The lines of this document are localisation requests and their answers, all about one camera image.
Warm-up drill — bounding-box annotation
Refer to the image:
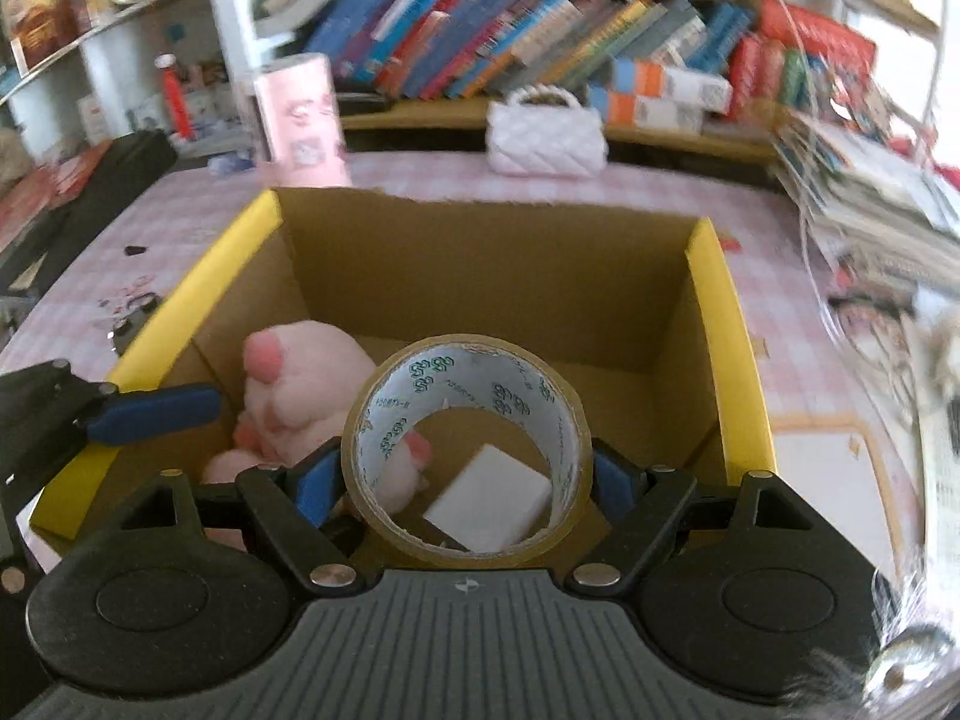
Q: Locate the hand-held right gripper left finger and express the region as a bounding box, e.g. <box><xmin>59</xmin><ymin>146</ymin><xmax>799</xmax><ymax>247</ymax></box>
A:
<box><xmin>118</xmin><ymin>439</ymin><xmax>377</xmax><ymax>596</ymax></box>

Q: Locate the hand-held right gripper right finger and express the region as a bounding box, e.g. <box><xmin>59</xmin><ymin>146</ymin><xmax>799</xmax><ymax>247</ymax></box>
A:
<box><xmin>561</xmin><ymin>439</ymin><xmax>835</xmax><ymax>593</ymax></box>

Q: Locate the orange and white box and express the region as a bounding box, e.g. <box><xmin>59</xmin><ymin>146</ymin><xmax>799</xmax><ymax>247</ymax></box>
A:
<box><xmin>610</xmin><ymin>59</ymin><xmax>734</xmax><ymax>111</ymax></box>
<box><xmin>605</xmin><ymin>93</ymin><xmax>707</xmax><ymax>134</ymax></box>

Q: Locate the white side shelf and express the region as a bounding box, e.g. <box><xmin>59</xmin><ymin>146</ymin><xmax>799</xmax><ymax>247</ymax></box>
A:
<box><xmin>0</xmin><ymin>0</ymin><xmax>227</xmax><ymax>160</ymax></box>

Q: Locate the brown printed snack box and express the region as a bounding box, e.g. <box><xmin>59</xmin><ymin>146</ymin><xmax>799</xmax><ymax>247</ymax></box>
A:
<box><xmin>3</xmin><ymin>0</ymin><xmax>92</xmax><ymax>74</ymax></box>

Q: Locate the red printed box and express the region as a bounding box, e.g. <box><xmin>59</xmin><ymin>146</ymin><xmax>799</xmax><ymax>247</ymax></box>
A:
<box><xmin>730</xmin><ymin>0</ymin><xmax>879</xmax><ymax>115</ymax></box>

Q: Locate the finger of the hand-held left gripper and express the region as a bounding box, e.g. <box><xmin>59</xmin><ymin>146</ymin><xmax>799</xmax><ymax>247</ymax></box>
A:
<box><xmin>0</xmin><ymin>361</ymin><xmax>224</xmax><ymax>446</ymax></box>

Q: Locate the white charger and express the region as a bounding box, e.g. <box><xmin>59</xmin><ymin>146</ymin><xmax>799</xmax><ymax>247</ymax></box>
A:
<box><xmin>421</xmin><ymin>441</ymin><xmax>554</xmax><ymax>554</ymax></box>

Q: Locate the yellow-edged cardboard box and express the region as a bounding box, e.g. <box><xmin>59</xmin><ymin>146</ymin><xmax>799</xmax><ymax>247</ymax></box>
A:
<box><xmin>28</xmin><ymin>186</ymin><xmax>779</xmax><ymax>565</ymax></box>

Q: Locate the long row of leaning books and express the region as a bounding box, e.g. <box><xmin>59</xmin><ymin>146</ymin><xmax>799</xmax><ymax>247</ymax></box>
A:
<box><xmin>303</xmin><ymin>0</ymin><xmax>760</xmax><ymax>104</ymax></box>

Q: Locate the stack of magazines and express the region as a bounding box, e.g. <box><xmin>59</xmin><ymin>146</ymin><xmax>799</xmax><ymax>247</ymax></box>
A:
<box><xmin>771</xmin><ymin>100</ymin><xmax>960</xmax><ymax>302</ymax></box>

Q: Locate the red tube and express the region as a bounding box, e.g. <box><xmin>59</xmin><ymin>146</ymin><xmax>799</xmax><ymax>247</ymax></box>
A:
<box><xmin>153</xmin><ymin>53</ymin><xmax>198</xmax><ymax>143</ymax></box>

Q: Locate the white wooden bookshelf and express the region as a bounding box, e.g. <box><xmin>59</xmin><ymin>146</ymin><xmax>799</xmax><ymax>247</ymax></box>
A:
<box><xmin>198</xmin><ymin>0</ymin><xmax>960</xmax><ymax>167</ymax></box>

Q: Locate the white quilted handbag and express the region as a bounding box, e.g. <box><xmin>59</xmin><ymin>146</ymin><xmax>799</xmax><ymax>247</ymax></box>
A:
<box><xmin>485</xmin><ymin>84</ymin><xmax>608</xmax><ymax>180</ymax></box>

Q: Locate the brown packing tape roll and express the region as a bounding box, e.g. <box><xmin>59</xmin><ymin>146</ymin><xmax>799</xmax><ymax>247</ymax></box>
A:
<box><xmin>340</xmin><ymin>333</ymin><xmax>594</xmax><ymax>564</ymax></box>

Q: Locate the pink plush toy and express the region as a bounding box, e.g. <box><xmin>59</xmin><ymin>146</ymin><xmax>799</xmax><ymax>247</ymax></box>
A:
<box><xmin>201</xmin><ymin>319</ymin><xmax>434</xmax><ymax>542</ymax></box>

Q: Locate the black case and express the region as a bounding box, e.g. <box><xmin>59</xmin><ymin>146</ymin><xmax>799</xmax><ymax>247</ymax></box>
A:
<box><xmin>0</xmin><ymin>130</ymin><xmax>180</xmax><ymax>295</ymax></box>

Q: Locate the grey fur trim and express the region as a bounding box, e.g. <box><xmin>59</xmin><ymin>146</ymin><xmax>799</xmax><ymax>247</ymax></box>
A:
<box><xmin>861</xmin><ymin>561</ymin><xmax>960</xmax><ymax>720</ymax></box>

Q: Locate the thin white cable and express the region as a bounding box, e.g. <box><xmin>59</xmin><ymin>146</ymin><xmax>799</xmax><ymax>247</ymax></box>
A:
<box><xmin>745</xmin><ymin>0</ymin><xmax>850</xmax><ymax>332</ymax></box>

